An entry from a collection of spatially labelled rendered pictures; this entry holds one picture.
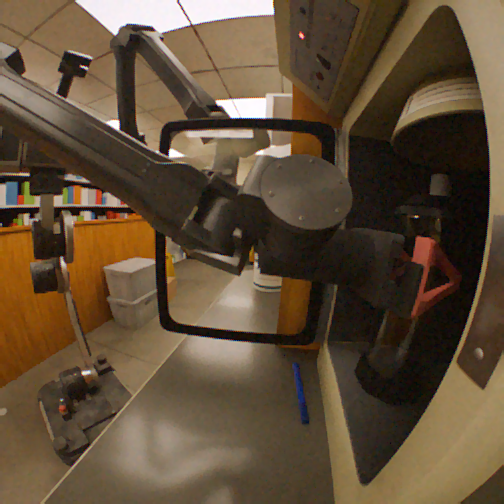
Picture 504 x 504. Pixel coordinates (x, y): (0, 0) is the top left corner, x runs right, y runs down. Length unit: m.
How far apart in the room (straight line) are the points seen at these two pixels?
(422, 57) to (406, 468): 0.29
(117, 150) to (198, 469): 0.35
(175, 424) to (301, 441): 0.17
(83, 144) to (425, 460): 0.32
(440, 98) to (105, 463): 0.50
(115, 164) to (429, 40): 0.27
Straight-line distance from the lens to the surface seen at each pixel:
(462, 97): 0.21
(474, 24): 0.16
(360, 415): 0.29
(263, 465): 0.31
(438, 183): 0.28
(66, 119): 0.23
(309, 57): 0.35
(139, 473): 0.32
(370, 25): 0.25
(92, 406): 1.37
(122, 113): 0.77
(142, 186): 0.19
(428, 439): 0.15
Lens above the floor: 1.22
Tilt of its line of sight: 10 degrees down
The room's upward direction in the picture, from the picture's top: 3 degrees clockwise
